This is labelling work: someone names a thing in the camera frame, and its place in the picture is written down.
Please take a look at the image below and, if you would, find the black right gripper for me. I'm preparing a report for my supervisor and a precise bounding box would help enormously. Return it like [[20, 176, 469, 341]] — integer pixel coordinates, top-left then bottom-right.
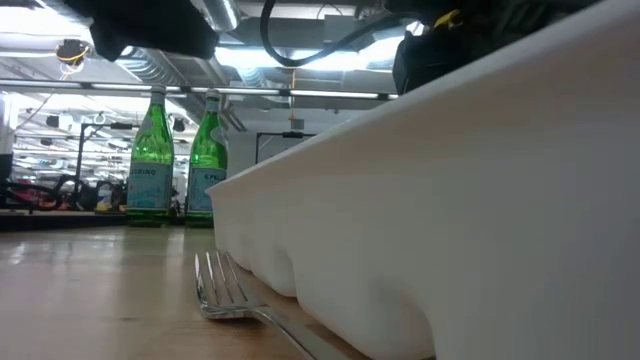
[[384, 0, 601, 96]]

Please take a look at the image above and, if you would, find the black yellow ceiling device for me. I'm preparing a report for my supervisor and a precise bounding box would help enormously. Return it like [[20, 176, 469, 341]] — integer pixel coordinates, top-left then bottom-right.
[[53, 37, 92, 68]]

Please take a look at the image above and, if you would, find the green glass water bottle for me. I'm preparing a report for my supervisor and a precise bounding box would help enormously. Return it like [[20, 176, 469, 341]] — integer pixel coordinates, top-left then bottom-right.
[[184, 88, 230, 229], [124, 83, 176, 229]]

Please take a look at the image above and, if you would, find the grey ceiling rail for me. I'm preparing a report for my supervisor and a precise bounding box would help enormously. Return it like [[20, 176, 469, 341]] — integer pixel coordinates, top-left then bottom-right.
[[0, 78, 401, 100]]

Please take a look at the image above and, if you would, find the black metal stand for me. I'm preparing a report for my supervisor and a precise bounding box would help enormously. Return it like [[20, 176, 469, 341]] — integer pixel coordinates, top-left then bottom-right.
[[73, 121, 135, 201]]

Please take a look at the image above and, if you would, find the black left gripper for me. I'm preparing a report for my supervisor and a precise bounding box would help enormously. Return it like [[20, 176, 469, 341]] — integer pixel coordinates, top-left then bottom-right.
[[63, 0, 221, 63]]

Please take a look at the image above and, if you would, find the silver ventilation duct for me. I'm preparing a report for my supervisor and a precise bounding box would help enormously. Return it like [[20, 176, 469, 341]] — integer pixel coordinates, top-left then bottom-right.
[[189, 0, 241, 33], [113, 45, 229, 87]]

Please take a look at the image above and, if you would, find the white plastic cutlery tray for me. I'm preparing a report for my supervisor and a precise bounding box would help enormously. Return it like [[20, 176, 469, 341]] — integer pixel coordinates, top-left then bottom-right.
[[205, 0, 640, 360]]

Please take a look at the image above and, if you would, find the silver fork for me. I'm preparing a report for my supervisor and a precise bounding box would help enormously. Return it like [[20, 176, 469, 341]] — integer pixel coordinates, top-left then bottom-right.
[[192, 249, 354, 360]]

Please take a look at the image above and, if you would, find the black cable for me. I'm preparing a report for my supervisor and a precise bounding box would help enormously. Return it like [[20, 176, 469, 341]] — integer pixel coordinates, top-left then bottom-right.
[[258, 0, 401, 69]]

